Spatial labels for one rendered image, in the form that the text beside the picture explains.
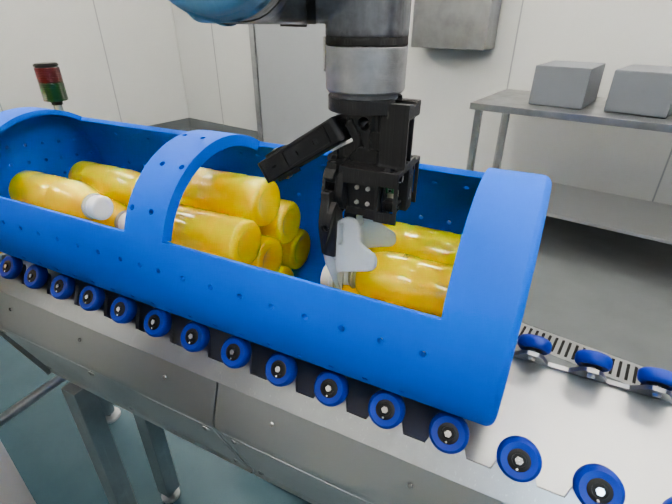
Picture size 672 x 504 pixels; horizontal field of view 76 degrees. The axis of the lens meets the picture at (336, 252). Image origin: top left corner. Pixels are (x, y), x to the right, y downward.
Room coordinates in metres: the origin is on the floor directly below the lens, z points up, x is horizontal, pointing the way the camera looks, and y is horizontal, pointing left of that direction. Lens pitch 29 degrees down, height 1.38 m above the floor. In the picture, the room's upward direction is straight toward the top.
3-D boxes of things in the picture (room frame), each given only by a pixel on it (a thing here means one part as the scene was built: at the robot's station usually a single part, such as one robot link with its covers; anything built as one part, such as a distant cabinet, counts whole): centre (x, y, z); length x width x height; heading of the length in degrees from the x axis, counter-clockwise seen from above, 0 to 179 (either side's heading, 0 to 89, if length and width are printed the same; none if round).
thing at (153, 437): (0.85, 0.54, 0.31); 0.06 x 0.06 x 0.63; 64
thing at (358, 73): (0.44, -0.03, 1.33); 0.08 x 0.08 x 0.05
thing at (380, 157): (0.43, -0.03, 1.25); 0.09 x 0.08 x 0.12; 64
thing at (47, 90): (1.31, 0.81, 1.18); 0.06 x 0.06 x 0.05
